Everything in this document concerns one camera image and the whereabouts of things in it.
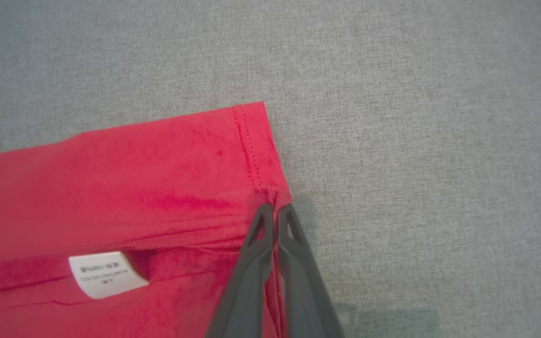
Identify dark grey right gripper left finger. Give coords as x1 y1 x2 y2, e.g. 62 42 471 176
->
205 203 276 338

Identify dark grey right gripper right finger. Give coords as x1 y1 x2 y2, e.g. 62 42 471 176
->
276 203 346 338

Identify red shorts with white panels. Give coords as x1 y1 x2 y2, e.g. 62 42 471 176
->
0 101 294 338

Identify grey fabric covered table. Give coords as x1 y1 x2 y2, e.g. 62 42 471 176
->
0 0 541 338

